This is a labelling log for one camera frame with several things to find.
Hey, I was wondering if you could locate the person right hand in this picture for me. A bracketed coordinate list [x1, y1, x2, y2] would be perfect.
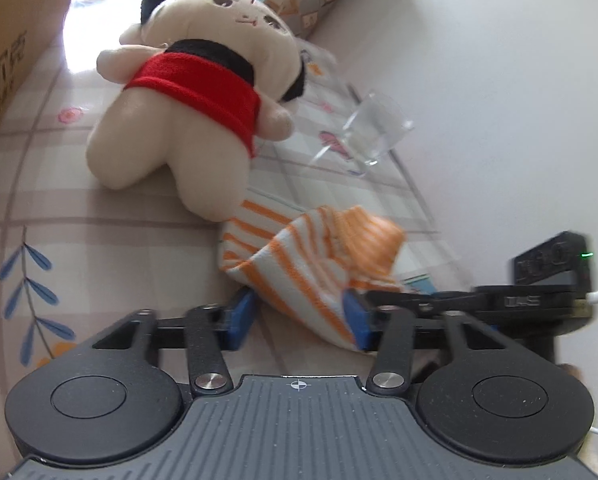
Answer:
[559, 363, 598, 474]

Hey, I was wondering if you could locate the plaid patterned tablecloth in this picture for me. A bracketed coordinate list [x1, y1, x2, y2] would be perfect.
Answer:
[0, 0, 469, 397]

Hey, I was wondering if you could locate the plush doll red shirt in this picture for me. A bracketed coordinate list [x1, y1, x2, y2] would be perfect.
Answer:
[86, 0, 305, 222]

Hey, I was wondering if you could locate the clear drinking glass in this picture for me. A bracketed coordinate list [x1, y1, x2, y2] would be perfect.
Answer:
[309, 91, 415, 177]

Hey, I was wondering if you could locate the orange striped towel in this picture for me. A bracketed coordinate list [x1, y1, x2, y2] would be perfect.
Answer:
[219, 198, 406, 351]

